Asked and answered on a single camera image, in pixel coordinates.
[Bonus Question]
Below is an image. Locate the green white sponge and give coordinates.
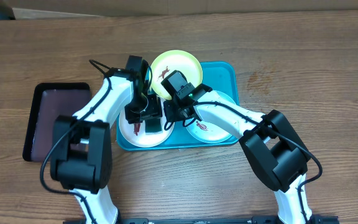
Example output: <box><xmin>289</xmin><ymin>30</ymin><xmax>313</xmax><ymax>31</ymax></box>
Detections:
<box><xmin>145</xmin><ymin>118</ymin><xmax>162</xmax><ymax>134</ymax></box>

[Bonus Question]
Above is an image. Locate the white plate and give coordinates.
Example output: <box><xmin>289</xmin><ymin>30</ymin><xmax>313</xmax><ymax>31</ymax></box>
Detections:
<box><xmin>116</xmin><ymin>110</ymin><xmax>173</xmax><ymax>151</ymax></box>

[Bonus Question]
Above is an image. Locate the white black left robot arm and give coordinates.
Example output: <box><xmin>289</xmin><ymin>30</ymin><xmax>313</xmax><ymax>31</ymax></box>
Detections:
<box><xmin>42</xmin><ymin>65</ymin><xmax>153</xmax><ymax>223</ymax></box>

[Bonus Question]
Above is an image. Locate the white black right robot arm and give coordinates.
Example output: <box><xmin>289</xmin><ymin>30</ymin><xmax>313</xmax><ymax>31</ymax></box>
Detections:
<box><xmin>163</xmin><ymin>83</ymin><xmax>313</xmax><ymax>223</ymax></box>

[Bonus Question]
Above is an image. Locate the teal plastic tray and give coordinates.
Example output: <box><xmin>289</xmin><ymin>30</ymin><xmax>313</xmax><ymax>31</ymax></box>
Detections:
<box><xmin>116</xmin><ymin>61</ymin><xmax>239</xmax><ymax>151</ymax></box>

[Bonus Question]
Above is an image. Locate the black shallow water tray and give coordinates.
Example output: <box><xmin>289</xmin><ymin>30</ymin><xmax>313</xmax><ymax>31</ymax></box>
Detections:
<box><xmin>22</xmin><ymin>82</ymin><xmax>91</xmax><ymax>162</ymax></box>

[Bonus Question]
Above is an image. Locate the light blue plate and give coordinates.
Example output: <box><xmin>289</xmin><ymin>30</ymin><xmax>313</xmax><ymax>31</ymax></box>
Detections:
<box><xmin>185</xmin><ymin>90</ymin><xmax>239</xmax><ymax>144</ymax></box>

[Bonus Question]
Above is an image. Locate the yellow-green plate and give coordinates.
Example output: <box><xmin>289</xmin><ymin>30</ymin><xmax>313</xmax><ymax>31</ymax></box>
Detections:
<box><xmin>151</xmin><ymin>50</ymin><xmax>203</xmax><ymax>100</ymax></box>

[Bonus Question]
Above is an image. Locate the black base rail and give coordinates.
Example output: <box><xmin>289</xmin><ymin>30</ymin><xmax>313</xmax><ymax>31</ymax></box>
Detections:
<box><xmin>62</xmin><ymin>215</ymin><xmax>340</xmax><ymax>224</ymax></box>

